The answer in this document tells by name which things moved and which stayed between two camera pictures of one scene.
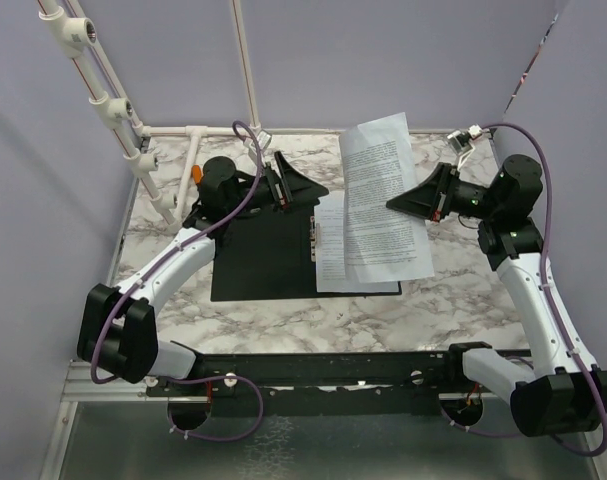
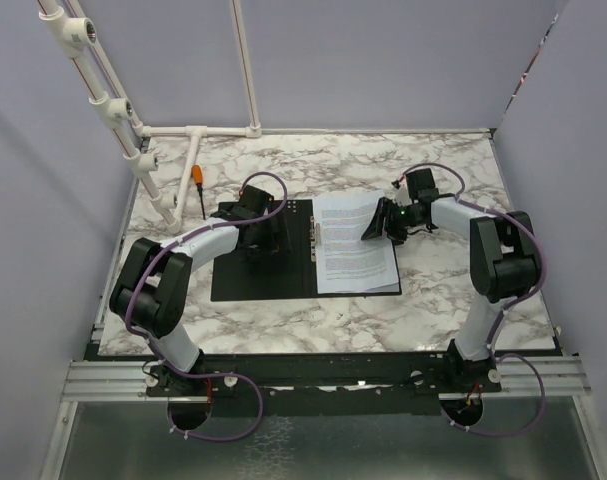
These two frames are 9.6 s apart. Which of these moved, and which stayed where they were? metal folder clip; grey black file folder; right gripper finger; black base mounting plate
Moved: right gripper finger
Stayed: black base mounting plate; metal folder clip; grey black file folder
